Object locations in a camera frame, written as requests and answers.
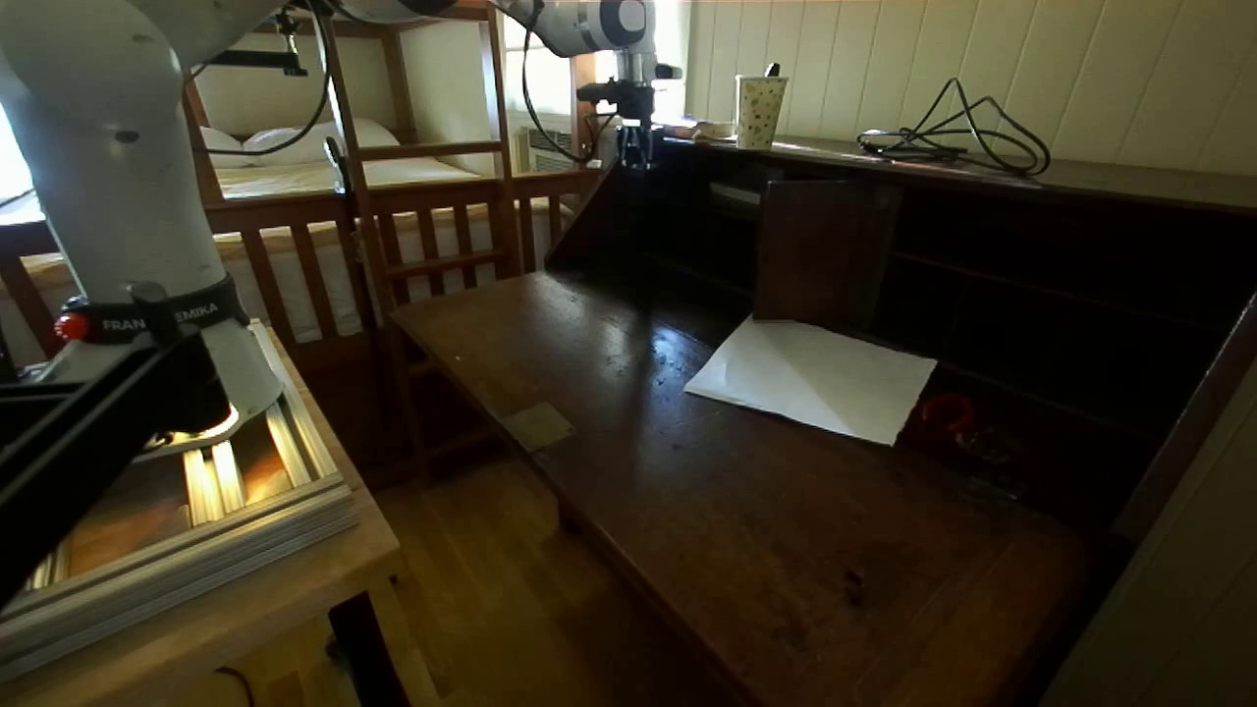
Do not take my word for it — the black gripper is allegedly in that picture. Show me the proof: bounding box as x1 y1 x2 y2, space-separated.
573 75 683 173

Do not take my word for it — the white paper cup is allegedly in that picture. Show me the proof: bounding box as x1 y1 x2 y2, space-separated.
732 73 792 148

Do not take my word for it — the wooden slatted chair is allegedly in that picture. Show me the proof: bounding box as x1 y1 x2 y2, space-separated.
0 165 601 463

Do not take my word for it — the white paper sheet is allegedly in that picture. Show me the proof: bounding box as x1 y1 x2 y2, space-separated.
678 311 941 451

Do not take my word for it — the white bedding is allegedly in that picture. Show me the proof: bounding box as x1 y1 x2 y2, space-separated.
192 114 526 205

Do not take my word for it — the dark wooden secretary desk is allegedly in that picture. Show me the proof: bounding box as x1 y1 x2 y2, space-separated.
387 126 1257 707

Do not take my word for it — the light wooden robot table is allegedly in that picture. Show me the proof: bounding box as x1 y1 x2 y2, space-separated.
0 319 445 707

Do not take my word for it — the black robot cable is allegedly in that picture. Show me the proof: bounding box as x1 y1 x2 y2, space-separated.
516 0 590 168

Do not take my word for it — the black tangled cable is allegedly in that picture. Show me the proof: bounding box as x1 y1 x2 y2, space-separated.
856 75 1055 180

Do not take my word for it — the wooden shelf frame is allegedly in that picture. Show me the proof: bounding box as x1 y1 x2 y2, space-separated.
314 0 521 315

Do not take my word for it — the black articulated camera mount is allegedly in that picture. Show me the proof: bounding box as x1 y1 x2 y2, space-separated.
204 44 318 83

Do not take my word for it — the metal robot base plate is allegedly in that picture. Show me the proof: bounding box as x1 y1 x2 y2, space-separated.
0 319 365 684

